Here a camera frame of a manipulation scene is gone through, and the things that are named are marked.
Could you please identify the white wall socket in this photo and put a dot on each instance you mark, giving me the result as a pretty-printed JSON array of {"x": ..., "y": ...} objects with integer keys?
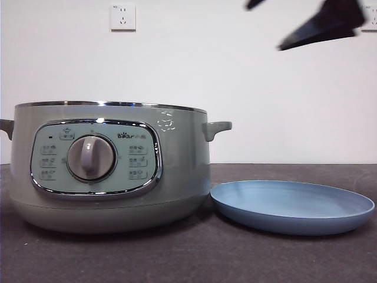
[
  {"x": 372, "y": 25},
  {"x": 123, "y": 17}
]

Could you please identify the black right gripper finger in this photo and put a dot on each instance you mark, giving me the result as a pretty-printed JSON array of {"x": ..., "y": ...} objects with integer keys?
[
  {"x": 332, "y": 23},
  {"x": 255, "y": 3}
]

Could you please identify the blue round plate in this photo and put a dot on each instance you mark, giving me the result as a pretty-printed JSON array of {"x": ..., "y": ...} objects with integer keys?
[{"x": 291, "y": 203}]

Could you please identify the pale green electric steamer pot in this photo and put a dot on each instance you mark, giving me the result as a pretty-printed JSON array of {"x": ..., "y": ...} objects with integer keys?
[{"x": 179, "y": 177}]

